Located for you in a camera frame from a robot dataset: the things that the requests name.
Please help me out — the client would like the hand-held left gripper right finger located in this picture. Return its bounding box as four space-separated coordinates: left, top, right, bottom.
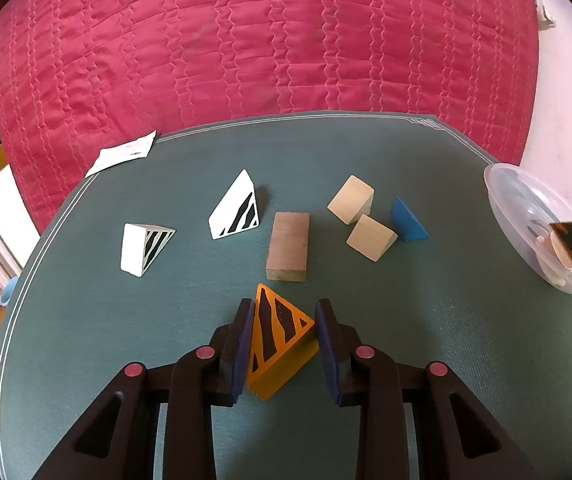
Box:
315 299 542 480

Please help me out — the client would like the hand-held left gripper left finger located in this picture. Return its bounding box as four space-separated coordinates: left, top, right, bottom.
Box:
33 299 257 480

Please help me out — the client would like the orange striped triangular block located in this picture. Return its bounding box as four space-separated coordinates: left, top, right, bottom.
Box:
247 283 317 401

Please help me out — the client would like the clear plastic bowl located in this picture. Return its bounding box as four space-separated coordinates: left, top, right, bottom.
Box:
483 162 572 296

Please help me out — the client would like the brown rectangular wooden block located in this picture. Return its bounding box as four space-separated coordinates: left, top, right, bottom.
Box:
266 212 312 282

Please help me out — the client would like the plain wooden wedge block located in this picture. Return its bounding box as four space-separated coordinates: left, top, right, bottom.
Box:
327 175 375 224
346 214 398 262

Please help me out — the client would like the round wooden disc block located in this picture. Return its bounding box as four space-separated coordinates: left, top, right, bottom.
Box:
548 236 572 267

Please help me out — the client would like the green mat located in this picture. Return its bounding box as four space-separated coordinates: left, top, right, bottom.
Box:
0 110 572 480

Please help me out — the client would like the white striped triangular block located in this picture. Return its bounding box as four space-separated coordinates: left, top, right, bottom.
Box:
120 223 177 277
208 169 262 240

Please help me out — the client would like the blue wedge block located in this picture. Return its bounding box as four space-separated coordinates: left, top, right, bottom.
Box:
391 196 429 242

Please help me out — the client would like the white paper sheet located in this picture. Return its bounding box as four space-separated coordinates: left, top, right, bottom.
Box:
84 130 158 178

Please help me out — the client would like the light blue bin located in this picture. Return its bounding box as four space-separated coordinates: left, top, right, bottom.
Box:
0 276 21 309

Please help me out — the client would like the red quilted blanket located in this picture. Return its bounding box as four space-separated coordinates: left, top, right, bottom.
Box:
0 0 539 233

